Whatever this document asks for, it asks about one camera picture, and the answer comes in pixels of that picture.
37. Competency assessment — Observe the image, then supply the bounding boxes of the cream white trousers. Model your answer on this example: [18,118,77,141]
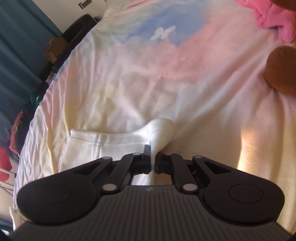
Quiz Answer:
[9,117,178,230]

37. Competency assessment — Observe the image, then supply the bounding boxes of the pile of clothes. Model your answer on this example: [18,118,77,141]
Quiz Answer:
[9,71,56,156]

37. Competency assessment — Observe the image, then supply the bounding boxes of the pastel bed sheet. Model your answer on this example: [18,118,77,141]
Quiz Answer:
[27,1,295,232]

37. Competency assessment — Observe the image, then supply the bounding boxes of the red bag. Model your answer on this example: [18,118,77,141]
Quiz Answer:
[0,148,12,182]

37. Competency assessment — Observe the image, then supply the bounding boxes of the brown paper bag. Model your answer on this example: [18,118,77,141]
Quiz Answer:
[44,37,68,64]

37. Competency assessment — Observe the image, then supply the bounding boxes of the brown plush toy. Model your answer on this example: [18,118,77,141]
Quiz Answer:
[263,46,296,97]

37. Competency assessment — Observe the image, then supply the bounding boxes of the black armchair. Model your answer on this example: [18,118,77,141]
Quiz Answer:
[39,14,101,82]

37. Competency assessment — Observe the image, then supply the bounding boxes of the teal right curtain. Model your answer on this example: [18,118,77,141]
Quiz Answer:
[1,1,61,137]

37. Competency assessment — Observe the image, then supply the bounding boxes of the pink plush blanket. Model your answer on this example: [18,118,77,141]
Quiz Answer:
[238,0,295,44]

